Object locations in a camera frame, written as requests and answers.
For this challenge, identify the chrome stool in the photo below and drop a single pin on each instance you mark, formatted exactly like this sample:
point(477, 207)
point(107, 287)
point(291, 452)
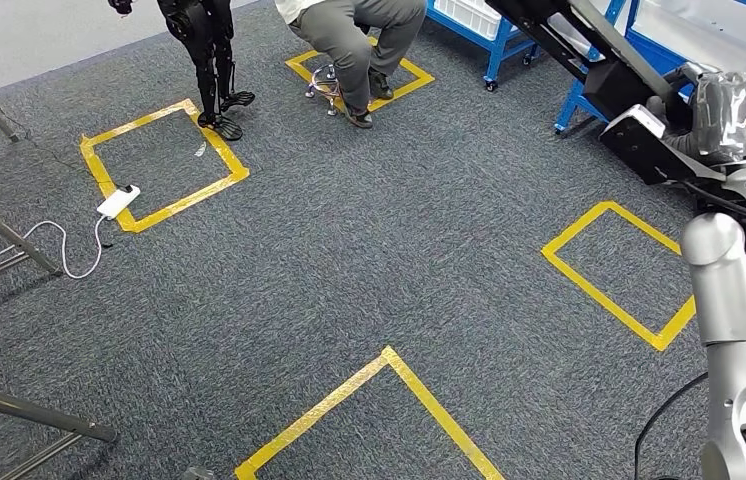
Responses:
point(326, 83)

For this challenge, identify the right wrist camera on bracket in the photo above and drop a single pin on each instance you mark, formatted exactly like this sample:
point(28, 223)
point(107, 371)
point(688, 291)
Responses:
point(644, 152)

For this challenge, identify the black humanoid robot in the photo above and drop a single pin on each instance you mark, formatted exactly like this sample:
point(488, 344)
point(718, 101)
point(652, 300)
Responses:
point(204, 53)

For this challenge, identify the yellow floor tape square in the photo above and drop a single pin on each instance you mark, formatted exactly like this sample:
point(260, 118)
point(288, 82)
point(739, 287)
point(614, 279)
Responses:
point(187, 201)
point(386, 358)

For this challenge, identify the white power strip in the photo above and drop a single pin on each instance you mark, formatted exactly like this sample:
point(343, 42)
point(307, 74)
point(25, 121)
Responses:
point(118, 202)

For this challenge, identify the small white scrap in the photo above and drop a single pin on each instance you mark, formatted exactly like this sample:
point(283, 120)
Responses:
point(201, 149)

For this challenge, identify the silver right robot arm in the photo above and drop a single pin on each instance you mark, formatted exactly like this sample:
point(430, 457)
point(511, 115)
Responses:
point(737, 278)

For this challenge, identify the black plastic panel part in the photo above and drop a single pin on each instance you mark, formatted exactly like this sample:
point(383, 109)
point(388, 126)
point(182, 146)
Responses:
point(618, 86)

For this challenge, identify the person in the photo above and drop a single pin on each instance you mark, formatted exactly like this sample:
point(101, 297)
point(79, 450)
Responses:
point(346, 33)

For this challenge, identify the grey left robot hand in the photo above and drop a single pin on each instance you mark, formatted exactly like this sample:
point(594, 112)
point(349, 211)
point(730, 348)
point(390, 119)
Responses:
point(197, 474)

